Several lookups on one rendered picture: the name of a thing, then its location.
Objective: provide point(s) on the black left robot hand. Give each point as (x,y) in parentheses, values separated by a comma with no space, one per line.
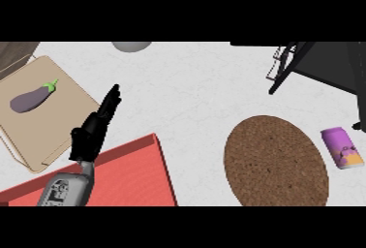
(95,126)

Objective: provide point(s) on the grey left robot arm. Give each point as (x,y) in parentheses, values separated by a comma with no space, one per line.
(67,189)

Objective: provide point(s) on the round brown cork placemat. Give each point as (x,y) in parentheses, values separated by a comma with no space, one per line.
(277,161)

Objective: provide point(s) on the beige cutting board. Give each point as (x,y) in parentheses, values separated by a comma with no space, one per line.
(43,129)

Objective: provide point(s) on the purple eggplant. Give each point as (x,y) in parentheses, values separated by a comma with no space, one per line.
(30,98)

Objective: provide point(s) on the red tray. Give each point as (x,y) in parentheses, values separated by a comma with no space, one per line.
(125,176)

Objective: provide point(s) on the grey round bowl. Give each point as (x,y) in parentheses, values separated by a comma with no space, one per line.
(132,46)

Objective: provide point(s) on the brown wooden object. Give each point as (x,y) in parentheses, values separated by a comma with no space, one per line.
(14,56)

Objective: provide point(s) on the purple drink can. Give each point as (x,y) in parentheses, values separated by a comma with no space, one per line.
(343,148)

